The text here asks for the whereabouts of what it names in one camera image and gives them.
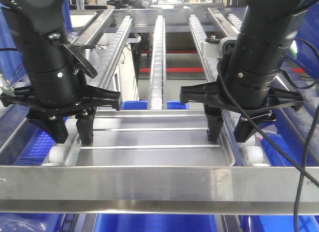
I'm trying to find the large blue bin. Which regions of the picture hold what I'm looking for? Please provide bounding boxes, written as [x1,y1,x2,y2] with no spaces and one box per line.
[0,0,72,85]
[282,3,319,80]

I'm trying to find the grey tray far left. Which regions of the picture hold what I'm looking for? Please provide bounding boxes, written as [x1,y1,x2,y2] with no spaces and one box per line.
[70,10,97,31]

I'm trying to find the red floor frame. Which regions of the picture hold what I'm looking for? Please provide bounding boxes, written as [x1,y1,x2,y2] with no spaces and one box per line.
[140,50,305,73]

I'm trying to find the large blue bin upper right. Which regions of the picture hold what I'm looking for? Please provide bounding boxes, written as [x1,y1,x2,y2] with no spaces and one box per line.
[282,3,319,80]

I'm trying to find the large blue bin upper left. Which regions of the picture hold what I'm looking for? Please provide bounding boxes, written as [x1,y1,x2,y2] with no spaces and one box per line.
[0,0,72,85]

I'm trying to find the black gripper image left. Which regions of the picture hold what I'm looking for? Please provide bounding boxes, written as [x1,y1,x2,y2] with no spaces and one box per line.
[0,85,121,145]

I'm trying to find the black cable image right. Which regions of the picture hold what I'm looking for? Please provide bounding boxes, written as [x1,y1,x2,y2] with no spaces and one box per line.
[216,37,319,232]

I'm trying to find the right white roller track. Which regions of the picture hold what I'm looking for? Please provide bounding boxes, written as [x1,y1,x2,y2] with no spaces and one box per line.
[189,14,269,167]

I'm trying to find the centre white roller track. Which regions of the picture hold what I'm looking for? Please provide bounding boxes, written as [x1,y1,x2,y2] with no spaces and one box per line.
[148,15,167,110]

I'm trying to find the blue bin lower centre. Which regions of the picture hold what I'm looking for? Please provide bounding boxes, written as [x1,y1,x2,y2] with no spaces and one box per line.
[121,100,190,110]

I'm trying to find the blue bin bottom centre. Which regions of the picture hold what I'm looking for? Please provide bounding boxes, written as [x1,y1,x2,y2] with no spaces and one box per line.
[94,214,218,232]

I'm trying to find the blue bin lower right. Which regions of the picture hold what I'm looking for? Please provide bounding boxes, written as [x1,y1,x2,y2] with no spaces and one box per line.
[254,112,315,167]

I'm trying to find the white roller track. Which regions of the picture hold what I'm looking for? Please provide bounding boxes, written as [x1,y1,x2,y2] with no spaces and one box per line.
[42,16,133,167]
[148,15,167,110]
[189,14,269,167]

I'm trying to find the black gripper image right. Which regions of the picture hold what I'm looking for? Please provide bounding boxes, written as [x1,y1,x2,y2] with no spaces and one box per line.
[180,82,304,143]

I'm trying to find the blue bin lower left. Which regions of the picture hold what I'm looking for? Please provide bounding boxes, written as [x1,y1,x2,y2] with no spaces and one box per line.
[14,114,75,166]

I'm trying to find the silver ribbed metal tray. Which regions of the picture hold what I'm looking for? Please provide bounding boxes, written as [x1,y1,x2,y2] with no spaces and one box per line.
[73,110,235,167]

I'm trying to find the left white roller track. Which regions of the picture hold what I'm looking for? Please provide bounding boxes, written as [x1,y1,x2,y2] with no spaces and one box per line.
[42,16,133,167]

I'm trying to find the steel flow rack frame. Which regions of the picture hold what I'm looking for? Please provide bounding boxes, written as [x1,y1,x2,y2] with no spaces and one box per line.
[0,6,319,215]

